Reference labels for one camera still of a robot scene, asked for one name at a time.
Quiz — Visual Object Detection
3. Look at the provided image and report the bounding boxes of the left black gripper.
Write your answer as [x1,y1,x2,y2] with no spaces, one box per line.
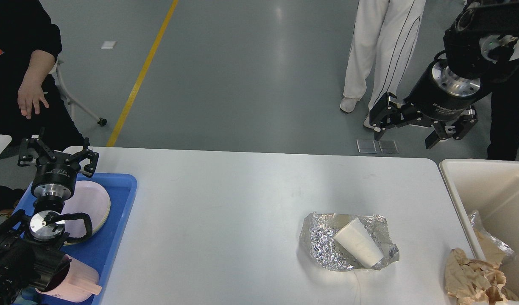
[17,127,99,200]

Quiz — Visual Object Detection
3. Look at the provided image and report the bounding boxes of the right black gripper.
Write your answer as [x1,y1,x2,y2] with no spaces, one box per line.
[368,59,481,149]

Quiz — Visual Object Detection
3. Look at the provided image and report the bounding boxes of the pink plate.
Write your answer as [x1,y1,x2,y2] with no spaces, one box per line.
[62,181,111,235]

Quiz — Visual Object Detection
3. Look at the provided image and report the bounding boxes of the pink mug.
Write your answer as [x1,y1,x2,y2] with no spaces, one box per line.
[35,255,102,302]

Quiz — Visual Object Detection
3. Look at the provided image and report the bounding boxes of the white paper cup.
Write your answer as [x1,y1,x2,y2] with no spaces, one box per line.
[333,218,384,269]

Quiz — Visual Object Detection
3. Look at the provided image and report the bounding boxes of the foil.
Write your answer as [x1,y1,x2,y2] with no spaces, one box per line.
[468,210,516,267]
[300,212,400,272]

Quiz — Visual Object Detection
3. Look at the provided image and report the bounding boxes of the large brown paper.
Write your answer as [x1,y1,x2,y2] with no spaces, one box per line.
[444,248,519,305]

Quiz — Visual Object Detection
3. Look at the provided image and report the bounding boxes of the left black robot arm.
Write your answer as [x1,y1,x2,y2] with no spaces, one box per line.
[0,129,99,305]

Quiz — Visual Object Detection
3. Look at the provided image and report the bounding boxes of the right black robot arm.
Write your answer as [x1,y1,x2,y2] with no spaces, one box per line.
[368,0,519,149]

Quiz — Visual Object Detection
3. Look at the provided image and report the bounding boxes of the seated person's hand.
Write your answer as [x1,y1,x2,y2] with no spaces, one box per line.
[17,79,50,119]

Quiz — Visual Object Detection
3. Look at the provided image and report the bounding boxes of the grey floor plate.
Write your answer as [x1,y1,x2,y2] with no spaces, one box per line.
[378,140,399,154]
[356,139,377,154]

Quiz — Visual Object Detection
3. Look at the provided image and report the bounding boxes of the white chair left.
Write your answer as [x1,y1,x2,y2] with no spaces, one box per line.
[50,57,108,127]

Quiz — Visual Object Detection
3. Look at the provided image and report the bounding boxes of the walking person white trousers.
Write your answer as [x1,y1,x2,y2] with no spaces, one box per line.
[340,0,426,113]

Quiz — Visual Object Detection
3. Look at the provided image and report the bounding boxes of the walking person black trousers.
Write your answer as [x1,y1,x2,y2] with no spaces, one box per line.
[487,67,519,161]

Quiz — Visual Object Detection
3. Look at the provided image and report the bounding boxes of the cream plastic bin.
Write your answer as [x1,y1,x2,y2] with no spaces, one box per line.
[440,159,519,297]

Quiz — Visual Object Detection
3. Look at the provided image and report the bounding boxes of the seated person in black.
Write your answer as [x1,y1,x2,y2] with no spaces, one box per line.
[0,0,85,151]

